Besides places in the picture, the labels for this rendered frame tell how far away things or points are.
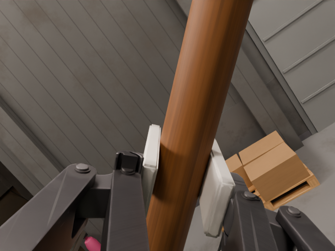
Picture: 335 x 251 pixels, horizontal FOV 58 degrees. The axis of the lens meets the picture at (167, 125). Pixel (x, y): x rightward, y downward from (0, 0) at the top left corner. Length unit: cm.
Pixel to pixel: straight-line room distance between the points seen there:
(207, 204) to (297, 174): 314
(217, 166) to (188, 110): 3
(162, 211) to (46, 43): 383
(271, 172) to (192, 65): 306
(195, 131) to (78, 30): 370
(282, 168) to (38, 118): 296
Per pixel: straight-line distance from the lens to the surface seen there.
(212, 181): 16
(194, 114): 15
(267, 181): 324
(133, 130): 389
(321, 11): 401
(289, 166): 323
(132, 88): 377
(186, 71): 16
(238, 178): 17
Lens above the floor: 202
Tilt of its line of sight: 13 degrees down
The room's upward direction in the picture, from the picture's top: 37 degrees counter-clockwise
